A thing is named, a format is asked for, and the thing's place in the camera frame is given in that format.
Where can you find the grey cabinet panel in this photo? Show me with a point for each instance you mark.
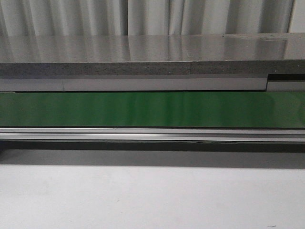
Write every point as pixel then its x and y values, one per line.
pixel 286 83
pixel 192 82

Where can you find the aluminium conveyor front rail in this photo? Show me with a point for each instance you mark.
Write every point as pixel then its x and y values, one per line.
pixel 156 134

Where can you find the dark green conveyor belt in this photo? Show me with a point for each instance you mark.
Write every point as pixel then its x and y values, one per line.
pixel 154 109

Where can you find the grey cabinet panel left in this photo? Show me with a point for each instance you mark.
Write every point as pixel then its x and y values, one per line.
pixel 192 82

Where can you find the white pleated curtain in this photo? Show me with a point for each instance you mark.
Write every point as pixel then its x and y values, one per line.
pixel 149 17

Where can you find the grey cabinet panel right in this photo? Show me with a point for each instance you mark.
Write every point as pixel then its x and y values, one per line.
pixel 286 83

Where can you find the grey stone countertop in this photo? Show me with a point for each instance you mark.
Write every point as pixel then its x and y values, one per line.
pixel 266 53

